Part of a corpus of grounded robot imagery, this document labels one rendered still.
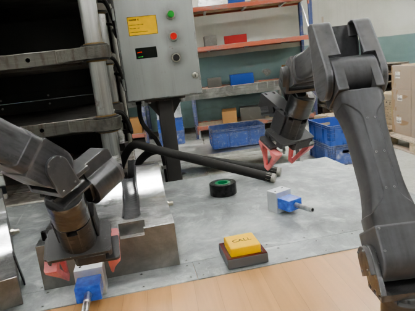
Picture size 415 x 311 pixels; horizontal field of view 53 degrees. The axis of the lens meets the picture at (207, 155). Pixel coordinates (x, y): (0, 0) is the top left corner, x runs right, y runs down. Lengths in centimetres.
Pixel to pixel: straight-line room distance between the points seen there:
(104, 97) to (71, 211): 91
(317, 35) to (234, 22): 683
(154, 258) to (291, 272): 26
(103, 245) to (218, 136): 388
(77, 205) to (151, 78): 106
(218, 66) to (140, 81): 583
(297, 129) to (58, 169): 55
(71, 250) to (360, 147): 46
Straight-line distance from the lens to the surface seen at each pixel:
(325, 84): 63
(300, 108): 92
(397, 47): 823
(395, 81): 527
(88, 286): 76
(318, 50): 65
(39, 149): 59
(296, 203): 102
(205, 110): 745
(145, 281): 81
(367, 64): 65
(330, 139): 442
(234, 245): 81
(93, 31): 151
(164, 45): 164
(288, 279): 77
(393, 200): 58
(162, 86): 164
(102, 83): 151
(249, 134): 458
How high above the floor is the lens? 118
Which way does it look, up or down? 12 degrees down
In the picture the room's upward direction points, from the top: 7 degrees counter-clockwise
